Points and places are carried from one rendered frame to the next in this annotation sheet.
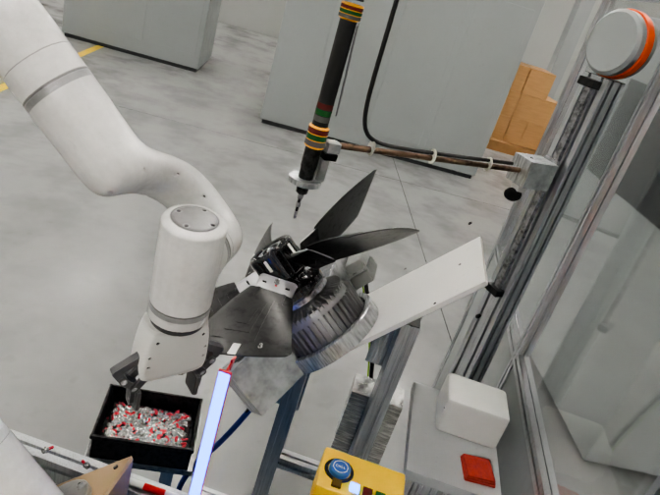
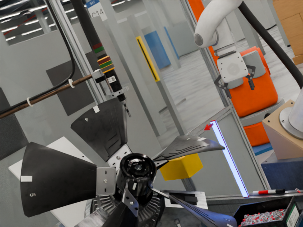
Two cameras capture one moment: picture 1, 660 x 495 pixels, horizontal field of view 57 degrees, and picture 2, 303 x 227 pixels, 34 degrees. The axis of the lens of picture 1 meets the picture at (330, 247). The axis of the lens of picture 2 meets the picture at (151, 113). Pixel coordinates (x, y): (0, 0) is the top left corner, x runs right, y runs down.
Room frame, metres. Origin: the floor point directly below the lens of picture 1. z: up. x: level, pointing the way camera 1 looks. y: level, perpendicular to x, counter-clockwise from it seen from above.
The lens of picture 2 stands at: (2.26, 1.31, 1.57)
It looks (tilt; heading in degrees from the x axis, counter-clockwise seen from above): 8 degrees down; 227
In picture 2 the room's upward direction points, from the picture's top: 25 degrees counter-clockwise
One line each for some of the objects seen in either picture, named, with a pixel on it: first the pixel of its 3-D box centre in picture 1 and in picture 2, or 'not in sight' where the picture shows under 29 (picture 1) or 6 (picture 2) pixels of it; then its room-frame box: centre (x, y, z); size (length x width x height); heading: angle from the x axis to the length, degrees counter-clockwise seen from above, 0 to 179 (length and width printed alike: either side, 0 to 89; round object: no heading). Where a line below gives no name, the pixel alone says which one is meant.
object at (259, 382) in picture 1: (262, 370); (180, 210); (1.15, 0.07, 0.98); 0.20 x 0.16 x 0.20; 87
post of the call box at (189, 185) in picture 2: not in sight; (189, 186); (0.83, -0.18, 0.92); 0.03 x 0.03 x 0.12; 87
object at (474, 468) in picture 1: (478, 469); not in sight; (1.18, -0.52, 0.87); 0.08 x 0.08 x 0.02; 3
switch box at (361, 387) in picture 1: (367, 418); not in sight; (1.41, -0.25, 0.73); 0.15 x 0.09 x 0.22; 87
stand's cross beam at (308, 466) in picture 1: (309, 468); not in sight; (1.33, -0.13, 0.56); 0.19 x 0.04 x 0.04; 87
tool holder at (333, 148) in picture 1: (313, 161); (110, 81); (1.21, 0.08, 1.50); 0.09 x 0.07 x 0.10; 122
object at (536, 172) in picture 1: (533, 172); not in sight; (1.54, -0.44, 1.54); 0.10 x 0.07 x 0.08; 122
